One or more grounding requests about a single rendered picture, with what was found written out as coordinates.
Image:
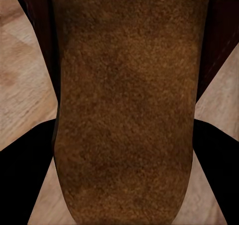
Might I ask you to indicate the sandal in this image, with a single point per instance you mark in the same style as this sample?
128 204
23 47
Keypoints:
127 75

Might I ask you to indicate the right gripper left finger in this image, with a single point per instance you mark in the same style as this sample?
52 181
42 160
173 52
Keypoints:
23 168

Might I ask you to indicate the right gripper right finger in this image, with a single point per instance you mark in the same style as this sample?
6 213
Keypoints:
218 154

